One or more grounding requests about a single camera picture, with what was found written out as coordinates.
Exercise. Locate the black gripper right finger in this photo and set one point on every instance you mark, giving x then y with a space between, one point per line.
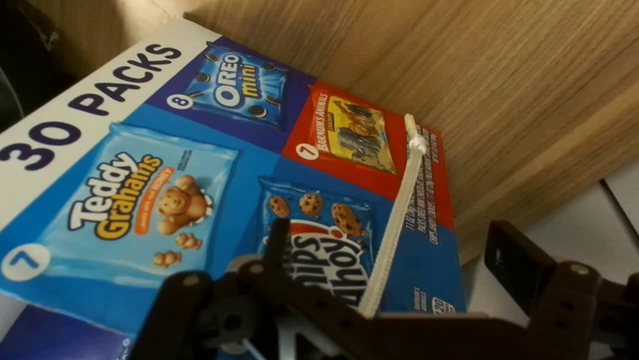
565 300

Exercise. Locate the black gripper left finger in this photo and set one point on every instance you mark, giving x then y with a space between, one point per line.
199 313

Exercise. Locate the blue cardboard box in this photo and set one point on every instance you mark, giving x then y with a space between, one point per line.
199 201

